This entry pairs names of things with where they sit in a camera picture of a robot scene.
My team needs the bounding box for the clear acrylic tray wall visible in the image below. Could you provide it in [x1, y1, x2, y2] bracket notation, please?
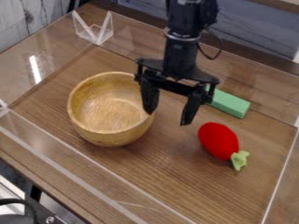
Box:
[0, 101, 197, 224]

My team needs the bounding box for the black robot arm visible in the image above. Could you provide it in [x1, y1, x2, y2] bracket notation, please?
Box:
[135, 0, 221, 126]

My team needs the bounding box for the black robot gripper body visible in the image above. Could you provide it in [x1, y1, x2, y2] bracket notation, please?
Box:
[134, 27, 221, 103]

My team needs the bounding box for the red plush strawberry toy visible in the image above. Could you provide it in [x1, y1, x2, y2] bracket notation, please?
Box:
[198, 122, 250, 172]

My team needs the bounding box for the black table leg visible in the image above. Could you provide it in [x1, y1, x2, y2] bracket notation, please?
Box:
[30, 185, 43, 201]

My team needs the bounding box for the wooden bowl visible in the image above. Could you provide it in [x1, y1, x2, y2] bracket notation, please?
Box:
[67, 72, 155, 147]

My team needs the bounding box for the green rectangular block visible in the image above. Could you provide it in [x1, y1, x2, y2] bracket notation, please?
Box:
[209, 89, 251, 119]

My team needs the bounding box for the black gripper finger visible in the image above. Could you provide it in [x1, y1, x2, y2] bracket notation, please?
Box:
[141, 78, 161, 115]
[181, 92, 206, 126]

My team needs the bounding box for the black cable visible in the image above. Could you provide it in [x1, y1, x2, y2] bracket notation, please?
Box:
[0, 197, 41, 224]

